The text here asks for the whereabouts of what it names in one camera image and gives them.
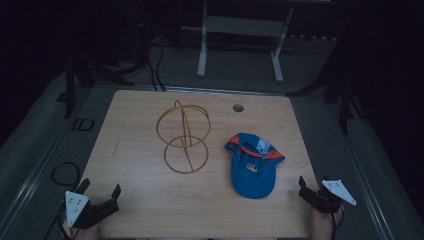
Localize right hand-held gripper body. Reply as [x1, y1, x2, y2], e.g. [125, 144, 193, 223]
[298, 179, 358, 214]

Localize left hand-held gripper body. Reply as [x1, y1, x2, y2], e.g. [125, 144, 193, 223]
[64, 190, 120, 230]

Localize blue and orange baseball cap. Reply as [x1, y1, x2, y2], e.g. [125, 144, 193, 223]
[224, 132, 286, 200]

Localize gold wire hat stand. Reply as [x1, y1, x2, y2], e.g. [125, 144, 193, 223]
[155, 99, 212, 175]

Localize person's left hand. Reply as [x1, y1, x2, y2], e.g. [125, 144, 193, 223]
[63, 218, 102, 240]

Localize person's right hand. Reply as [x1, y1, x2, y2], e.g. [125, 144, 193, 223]
[311, 203, 345, 240]

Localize black tripod stand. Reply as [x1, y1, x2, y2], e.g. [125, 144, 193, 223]
[285, 39, 366, 136]
[56, 56, 136, 120]

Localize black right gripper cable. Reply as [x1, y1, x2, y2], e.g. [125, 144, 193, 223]
[329, 204, 345, 240]

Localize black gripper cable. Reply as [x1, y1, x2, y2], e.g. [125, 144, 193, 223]
[42, 199, 73, 240]
[329, 204, 345, 240]

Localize black coiled floor cable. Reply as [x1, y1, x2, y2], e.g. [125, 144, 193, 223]
[50, 161, 82, 187]

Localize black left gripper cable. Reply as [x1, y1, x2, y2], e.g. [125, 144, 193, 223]
[42, 199, 73, 240]

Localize black rectangular floor bracket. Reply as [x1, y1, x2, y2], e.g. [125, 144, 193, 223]
[71, 117, 96, 132]

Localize black hanging cables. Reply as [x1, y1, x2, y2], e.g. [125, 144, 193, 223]
[145, 41, 168, 93]

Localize white metal frame stand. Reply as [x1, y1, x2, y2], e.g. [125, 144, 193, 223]
[195, 0, 296, 84]

